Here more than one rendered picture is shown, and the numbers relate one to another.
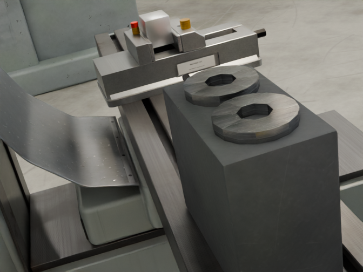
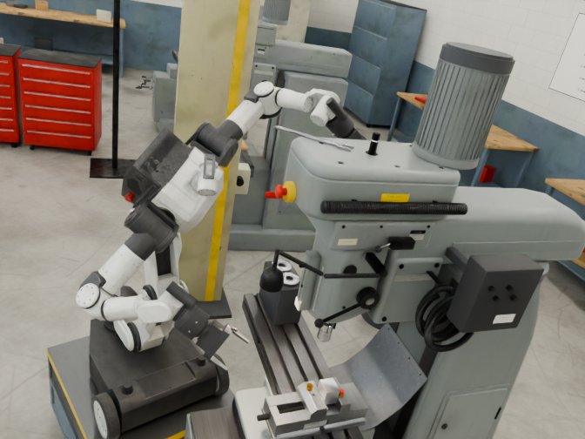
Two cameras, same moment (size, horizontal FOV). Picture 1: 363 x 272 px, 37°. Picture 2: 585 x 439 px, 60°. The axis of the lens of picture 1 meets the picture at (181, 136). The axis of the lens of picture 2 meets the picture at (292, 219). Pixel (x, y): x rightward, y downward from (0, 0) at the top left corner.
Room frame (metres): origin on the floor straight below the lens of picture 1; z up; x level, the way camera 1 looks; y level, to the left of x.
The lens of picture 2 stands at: (2.33, -0.53, 2.34)
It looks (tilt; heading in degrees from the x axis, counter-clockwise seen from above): 27 degrees down; 166
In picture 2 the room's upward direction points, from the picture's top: 11 degrees clockwise
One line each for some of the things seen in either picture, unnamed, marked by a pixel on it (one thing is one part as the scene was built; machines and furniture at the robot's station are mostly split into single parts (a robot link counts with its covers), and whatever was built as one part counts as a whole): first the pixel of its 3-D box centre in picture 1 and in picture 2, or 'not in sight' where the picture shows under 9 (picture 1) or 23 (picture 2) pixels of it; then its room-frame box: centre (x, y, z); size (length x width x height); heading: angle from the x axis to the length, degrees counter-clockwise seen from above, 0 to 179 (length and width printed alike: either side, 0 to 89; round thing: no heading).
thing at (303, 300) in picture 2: not in sight; (307, 280); (1.04, -0.12, 1.45); 0.04 x 0.04 x 0.21; 9
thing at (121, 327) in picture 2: not in sight; (141, 327); (0.40, -0.67, 0.68); 0.21 x 0.20 x 0.13; 29
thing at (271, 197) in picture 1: (247, 170); (281, 290); (0.55, -0.07, 1.05); 0.22 x 0.12 x 0.20; 12
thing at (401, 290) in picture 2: not in sight; (392, 272); (0.99, 0.18, 1.47); 0.24 x 0.19 x 0.26; 9
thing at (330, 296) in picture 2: not in sight; (341, 273); (1.02, 0.00, 1.47); 0.21 x 0.19 x 0.32; 9
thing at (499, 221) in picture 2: not in sight; (483, 222); (0.94, 0.48, 1.66); 0.80 x 0.23 x 0.20; 99
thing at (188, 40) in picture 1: (182, 34); (312, 399); (1.15, -0.05, 1.04); 0.12 x 0.06 x 0.04; 12
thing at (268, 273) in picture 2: not in sight; (272, 277); (1.09, -0.25, 1.49); 0.07 x 0.07 x 0.06
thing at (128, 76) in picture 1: (174, 52); (316, 405); (1.15, -0.02, 1.00); 0.35 x 0.15 x 0.11; 102
